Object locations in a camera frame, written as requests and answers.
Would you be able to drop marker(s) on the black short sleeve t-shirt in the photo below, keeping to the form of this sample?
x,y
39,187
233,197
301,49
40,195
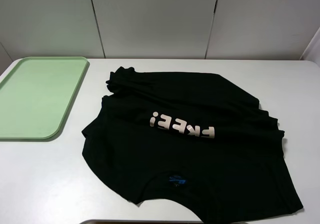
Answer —
x,y
193,138

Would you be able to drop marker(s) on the light green plastic tray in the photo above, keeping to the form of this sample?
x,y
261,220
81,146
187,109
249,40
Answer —
x,y
37,94

